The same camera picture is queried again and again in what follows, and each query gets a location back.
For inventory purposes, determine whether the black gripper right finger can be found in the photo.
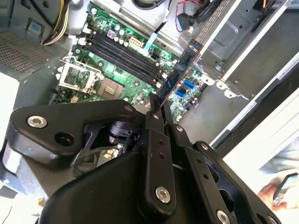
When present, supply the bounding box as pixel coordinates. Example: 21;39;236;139
163;106;281;224

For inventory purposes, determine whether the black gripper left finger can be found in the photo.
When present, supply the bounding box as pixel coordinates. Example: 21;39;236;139
1;93;178;214

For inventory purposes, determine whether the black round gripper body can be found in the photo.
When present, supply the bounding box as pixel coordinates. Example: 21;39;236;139
41;149;212;224

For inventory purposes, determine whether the RAM stick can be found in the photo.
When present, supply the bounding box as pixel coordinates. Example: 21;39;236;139
156;38;204;110

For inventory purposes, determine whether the person's hand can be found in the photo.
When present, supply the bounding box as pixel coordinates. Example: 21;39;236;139
258;178;299;212

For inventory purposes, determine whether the black handheld device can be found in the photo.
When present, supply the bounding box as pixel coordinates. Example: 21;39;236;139
272;172;299;207

